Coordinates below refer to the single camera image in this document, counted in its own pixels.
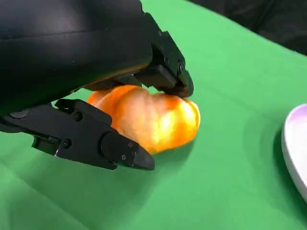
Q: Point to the green table cloth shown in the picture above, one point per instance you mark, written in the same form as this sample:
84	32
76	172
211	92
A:
216	167

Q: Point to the black backdrop cloth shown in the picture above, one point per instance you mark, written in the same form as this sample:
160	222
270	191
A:
263	19

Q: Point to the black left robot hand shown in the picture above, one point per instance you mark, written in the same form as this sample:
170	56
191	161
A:
60	48

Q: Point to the lilac plate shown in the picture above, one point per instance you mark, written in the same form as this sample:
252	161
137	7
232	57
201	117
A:
297	143

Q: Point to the orange white toy bread roll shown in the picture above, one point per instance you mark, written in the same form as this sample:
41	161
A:
163	119

